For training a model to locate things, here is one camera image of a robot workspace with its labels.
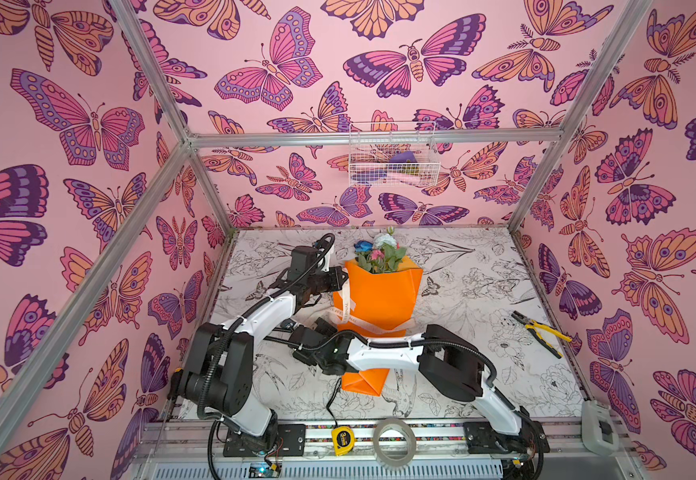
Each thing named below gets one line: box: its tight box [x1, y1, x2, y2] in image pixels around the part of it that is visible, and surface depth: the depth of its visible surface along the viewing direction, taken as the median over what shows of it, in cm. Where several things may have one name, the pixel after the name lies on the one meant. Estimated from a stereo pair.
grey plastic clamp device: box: [582, 400, 619, 456], surface depth 73 cm
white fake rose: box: [373, 233, 397, 248], surface depth 108 cm
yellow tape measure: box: [326, 378, 355, 457], surface depth 74 cm
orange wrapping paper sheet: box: [334, 257, 423, 397], surface depth 99 cm
